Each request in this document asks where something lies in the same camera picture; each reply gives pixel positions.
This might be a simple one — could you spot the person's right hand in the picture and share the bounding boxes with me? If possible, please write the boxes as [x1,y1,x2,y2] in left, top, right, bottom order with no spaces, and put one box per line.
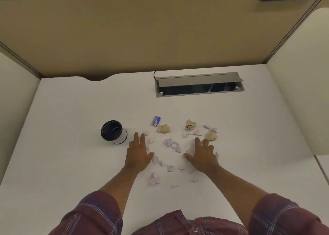
[184,137,221,174]

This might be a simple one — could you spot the person's left hand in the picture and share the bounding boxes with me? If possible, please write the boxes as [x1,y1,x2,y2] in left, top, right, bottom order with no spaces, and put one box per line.
[124,132,155,172]

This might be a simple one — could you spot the person's right forearm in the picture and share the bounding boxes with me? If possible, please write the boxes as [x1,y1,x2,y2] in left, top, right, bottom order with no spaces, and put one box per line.
[203,165,268,228]

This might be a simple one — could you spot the person's left forearm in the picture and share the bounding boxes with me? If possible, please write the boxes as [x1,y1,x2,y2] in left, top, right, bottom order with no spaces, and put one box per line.
[99,165,145,217]

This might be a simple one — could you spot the black and white cup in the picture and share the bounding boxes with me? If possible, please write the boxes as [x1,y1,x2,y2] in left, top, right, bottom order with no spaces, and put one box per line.
[100,120,128,145]

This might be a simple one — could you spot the scattered white paper scraps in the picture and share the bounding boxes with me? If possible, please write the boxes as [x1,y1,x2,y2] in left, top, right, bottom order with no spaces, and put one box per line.
[143,125,220,189]

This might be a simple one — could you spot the maroon plaid shirt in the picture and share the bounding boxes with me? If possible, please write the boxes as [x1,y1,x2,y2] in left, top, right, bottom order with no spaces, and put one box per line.
[48,190,329,235]

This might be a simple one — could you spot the beige desk partition panel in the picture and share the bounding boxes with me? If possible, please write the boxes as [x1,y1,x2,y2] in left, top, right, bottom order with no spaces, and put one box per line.
[0,0,329,79]

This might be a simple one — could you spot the grey desk cable box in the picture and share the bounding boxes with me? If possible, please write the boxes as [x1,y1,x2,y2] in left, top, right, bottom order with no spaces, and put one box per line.
[155,72,245,98]

